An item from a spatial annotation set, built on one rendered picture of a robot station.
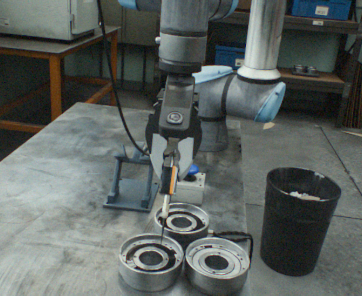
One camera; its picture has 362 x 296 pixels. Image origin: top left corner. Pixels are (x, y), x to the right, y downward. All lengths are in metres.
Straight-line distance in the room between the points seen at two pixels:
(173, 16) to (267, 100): 0.52
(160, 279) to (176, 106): 0.26
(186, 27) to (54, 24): 2.30
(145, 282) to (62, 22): 2.38
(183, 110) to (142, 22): 3.88
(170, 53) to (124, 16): 3.88
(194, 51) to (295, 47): 4.08
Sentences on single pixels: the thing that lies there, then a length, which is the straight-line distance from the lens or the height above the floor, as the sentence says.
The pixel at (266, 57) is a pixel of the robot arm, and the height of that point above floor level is 1.09.
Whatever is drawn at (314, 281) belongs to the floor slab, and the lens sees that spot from 2.13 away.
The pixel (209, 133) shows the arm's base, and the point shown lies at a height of 0.85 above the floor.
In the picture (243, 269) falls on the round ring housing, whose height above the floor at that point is 0.83.
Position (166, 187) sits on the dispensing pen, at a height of 0.92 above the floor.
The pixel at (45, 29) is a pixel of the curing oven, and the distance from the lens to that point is 2.94.
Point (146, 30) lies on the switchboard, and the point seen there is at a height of 0.72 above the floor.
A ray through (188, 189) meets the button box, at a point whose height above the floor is 0.84.
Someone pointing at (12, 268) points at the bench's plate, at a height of 0.80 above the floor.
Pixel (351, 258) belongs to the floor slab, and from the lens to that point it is 2.37.
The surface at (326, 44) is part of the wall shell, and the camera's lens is 4.77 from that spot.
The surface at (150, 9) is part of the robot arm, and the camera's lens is 0.80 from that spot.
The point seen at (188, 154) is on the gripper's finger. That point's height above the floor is 0.98.
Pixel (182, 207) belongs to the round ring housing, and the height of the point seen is 0.83.
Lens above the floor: 1.26
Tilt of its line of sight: 22 degrees down
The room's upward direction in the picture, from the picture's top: 5 degrees clockwise
